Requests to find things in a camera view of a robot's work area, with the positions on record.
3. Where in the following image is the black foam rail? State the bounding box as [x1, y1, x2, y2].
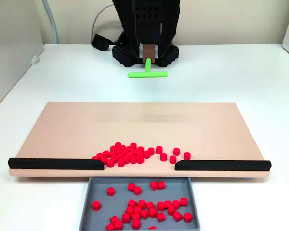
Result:
[7, 157, 105, 171]
[174, 160, 272, 172]

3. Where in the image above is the grey-white tube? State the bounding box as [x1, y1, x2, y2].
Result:
[41, 0, 59, 45]

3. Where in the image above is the beige flat board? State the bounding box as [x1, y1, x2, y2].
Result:
[9, 101, 272, 179]

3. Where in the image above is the grey tray container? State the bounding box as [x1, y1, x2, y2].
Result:
[79, 176, 201, 231]

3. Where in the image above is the white power cable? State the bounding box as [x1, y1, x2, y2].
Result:
[90, 2, 114, 45]

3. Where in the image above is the green T pusher brown handle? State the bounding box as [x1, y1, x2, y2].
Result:
[127, 44, 169, 79]

